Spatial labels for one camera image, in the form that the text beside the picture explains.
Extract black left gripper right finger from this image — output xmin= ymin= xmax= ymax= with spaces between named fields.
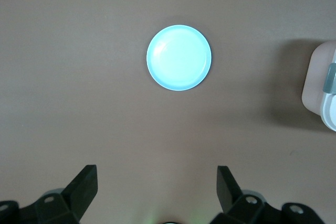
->
xmin=209 ymin=165 xmax=323 ymax=224

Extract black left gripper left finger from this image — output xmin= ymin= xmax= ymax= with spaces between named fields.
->
xmin=0 ymin=165 xmax=99 ymax=224

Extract brown table cover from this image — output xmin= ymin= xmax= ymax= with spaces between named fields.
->
xmin=0 ymin=0 xmax=336 ymax=224

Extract white lidded box, grey latches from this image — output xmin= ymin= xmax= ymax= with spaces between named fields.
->
xmin=301 ymin=40 xmax=336 ymax=132

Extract light blue round plate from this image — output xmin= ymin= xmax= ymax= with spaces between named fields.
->
xmin=146 ymin=24 xmax=213 ymax=92

